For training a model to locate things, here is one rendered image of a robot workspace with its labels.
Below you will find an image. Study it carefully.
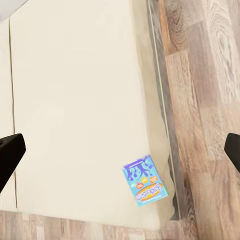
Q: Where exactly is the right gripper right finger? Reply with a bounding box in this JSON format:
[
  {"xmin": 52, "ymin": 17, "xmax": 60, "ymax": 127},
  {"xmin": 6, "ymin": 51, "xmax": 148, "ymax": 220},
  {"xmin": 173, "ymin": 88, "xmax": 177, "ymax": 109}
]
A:
[{"xmin": 224, "ymin": 133, "xmax": 240, "ymax": 173}]

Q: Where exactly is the board game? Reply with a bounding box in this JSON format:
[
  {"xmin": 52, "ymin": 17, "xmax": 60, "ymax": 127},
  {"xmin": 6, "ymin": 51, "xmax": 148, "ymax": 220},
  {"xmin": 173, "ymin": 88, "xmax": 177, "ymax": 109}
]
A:
[{"xmin": 122, "ymin": 154, "xmax": 169, "ymax": 208}]

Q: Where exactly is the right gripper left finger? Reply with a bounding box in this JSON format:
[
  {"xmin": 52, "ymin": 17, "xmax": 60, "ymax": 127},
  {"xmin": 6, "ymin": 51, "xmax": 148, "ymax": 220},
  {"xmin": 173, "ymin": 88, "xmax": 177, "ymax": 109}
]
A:
[{"xmin": 0, "ymin": 133, "xmax": 26, "ymax": 193}]

